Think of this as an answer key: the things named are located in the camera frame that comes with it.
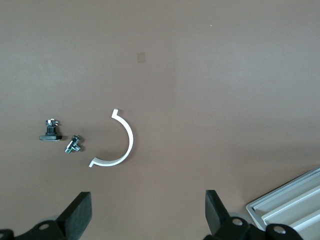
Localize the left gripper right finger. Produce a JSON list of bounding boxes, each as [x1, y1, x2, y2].
[[203, 189, 304, 240]]

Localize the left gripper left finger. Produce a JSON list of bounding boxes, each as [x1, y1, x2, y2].
[[0, 191, 93, 240]]

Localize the white plastic drawer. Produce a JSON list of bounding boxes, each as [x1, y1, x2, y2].
[[261, 186, 320, 225], [291, 214, 320, 240]]

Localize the white drawer cabinet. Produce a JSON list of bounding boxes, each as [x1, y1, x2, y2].
[[245, 164, 320, 240]]

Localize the black flat-cap button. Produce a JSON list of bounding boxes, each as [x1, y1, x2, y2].
[[38, 118, 64, 143]]

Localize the white curved plastic clip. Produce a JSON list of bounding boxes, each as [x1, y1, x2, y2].
[[88, 108, 134, 169]]

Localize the small metal switch part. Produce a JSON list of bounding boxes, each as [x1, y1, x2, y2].
[[64, 134, 84, 154]]

